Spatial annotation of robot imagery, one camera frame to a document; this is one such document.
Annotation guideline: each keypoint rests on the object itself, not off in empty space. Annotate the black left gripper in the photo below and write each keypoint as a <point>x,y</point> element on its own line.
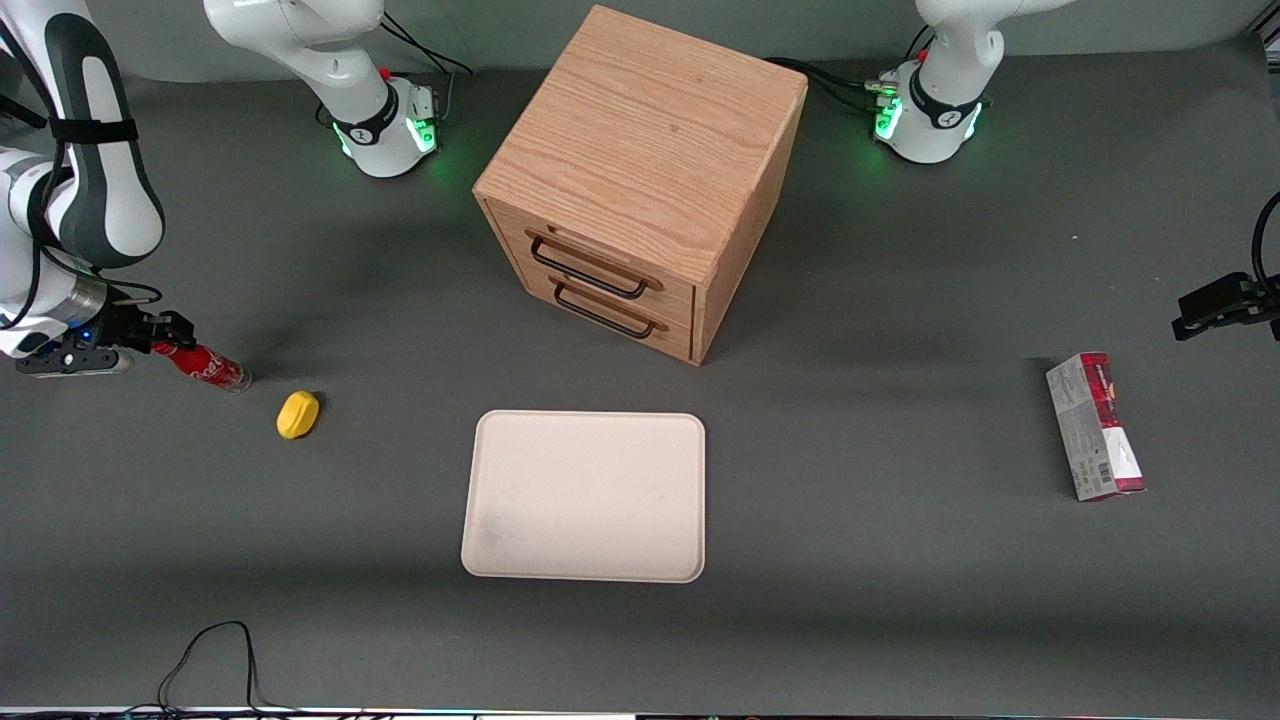
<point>1222,302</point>

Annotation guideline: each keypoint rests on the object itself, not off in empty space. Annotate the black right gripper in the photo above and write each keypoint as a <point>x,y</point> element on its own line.
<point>132,325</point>

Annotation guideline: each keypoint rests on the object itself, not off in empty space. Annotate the red coke bottle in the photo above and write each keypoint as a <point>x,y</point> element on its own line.
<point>210,368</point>

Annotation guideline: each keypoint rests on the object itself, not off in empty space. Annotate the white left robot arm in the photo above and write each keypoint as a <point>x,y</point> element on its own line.
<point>945,90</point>

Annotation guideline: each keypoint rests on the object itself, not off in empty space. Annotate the beige plastic tray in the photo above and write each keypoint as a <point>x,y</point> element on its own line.
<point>585,495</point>

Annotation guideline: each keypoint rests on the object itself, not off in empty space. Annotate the yellow lemon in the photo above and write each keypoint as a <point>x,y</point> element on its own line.
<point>298,414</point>

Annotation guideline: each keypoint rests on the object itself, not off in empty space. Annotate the grey and red carton box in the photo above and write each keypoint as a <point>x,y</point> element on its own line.
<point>1097,425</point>

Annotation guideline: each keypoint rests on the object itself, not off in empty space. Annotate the wide wooden drawer front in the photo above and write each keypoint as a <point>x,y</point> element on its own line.
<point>600,250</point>

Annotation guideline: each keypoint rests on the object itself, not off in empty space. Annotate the narrow wooden drawer front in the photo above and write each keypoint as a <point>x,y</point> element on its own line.
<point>640,340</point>

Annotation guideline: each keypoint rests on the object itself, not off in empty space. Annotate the wooden drawer cabinet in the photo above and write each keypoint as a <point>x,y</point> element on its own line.
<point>640,130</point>

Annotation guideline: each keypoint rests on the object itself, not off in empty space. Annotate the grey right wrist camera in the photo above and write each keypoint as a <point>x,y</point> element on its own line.
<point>70,362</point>

